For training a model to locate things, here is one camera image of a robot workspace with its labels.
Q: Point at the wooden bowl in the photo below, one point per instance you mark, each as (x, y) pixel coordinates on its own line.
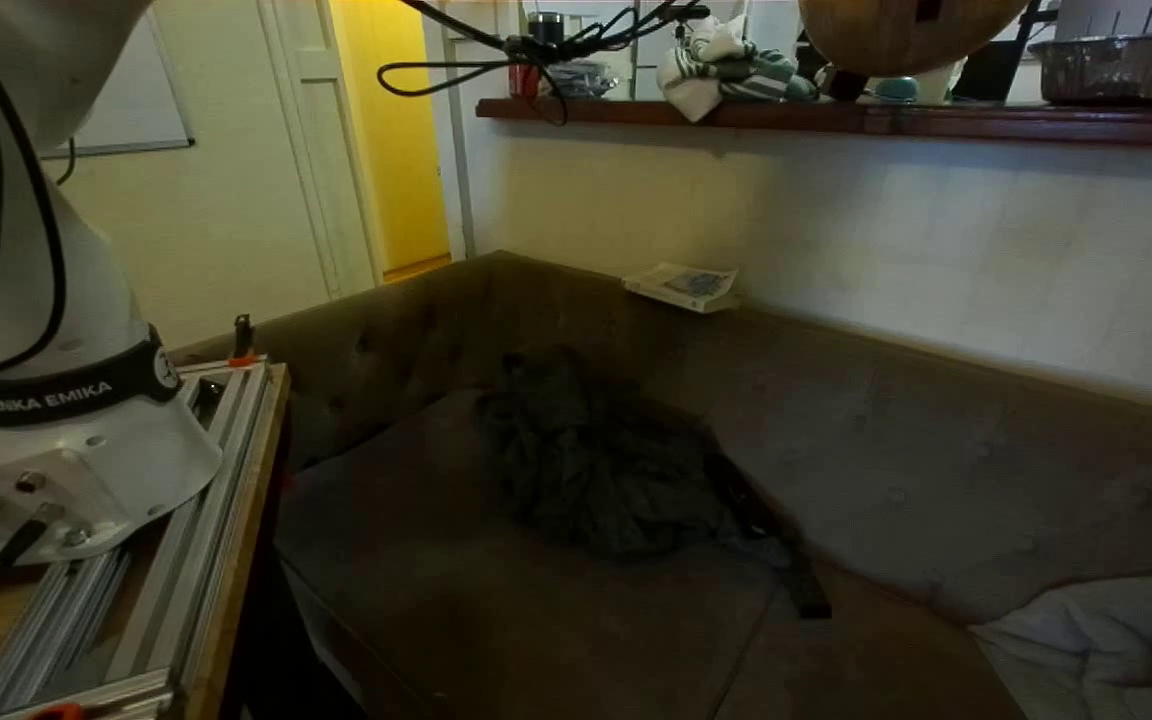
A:
(896, 39)

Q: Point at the aluminium frame robot table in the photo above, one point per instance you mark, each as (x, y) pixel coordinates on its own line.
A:
(120, 579)

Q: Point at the green striped white towel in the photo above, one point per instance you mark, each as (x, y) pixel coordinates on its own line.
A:
(713, 62)

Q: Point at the dark grey backpack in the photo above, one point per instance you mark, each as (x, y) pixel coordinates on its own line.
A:
(595, 463)

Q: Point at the dish rack with tray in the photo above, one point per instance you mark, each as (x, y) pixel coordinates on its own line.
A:
(1101, 55)

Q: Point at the wooden countertop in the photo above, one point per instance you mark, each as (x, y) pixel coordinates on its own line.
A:
(915, 123)

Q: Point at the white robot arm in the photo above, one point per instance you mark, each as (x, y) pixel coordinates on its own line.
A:
(95, 422)

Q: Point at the grey tufted sofa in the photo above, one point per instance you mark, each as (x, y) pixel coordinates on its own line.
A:
(928, 494)

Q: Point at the illustrated book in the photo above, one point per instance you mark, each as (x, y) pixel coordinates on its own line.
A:
(692, 291)

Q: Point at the grey blanket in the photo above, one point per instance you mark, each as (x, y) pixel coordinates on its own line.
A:
(1077, 652)

